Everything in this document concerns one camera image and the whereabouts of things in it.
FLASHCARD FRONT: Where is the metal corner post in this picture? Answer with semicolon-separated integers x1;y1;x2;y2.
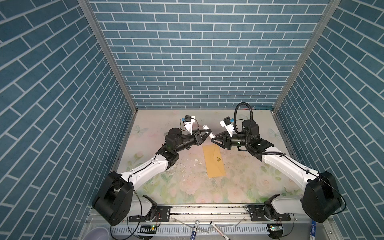
272;0;341;114
78;0;138;114

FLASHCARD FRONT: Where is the circuit board green led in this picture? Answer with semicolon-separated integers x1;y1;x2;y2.
267;224;284;240
137;226;157;240

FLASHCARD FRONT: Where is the white cup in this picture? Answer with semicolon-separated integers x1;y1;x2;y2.
83;227;111;240

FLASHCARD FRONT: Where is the metal corner post left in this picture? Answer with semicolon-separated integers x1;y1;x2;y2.
78;0;138;114

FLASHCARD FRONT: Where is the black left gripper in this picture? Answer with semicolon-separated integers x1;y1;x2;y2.
173;129;211;154

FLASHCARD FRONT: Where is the black corrugated cable hose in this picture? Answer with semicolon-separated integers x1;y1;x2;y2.
233;102;286;157

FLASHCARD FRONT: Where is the blue marker pen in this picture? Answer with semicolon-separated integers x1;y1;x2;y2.
190;221;200;240
309;220;317;240

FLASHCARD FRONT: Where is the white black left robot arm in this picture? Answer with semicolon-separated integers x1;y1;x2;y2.
92;128;212;226

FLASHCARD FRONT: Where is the brown kraft envelope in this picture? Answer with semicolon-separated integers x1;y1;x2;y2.
203;145;226;178

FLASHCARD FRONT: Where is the black marker pen middle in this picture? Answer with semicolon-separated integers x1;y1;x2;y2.
210;222;231;240

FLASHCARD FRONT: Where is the metal corner post right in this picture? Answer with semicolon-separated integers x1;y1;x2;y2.
272;0;341;114

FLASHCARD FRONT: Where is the blue marker pen left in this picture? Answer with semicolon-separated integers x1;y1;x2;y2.
190;221;200;240

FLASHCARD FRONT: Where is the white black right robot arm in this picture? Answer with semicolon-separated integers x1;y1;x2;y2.
210;118;347;223

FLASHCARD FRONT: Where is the blue marker pen right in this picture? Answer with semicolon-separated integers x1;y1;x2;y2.
309;220;317;240

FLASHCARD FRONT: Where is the left circuit board green led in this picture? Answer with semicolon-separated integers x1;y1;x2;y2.
137;226;157;240

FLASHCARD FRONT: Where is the white glue stick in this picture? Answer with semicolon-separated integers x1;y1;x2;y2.
202;124;216;139

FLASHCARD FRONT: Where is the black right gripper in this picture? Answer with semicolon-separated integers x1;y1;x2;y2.
211;130;251;151

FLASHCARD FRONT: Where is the right circuit board green led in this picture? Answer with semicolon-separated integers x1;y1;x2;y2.
267;224;284;240

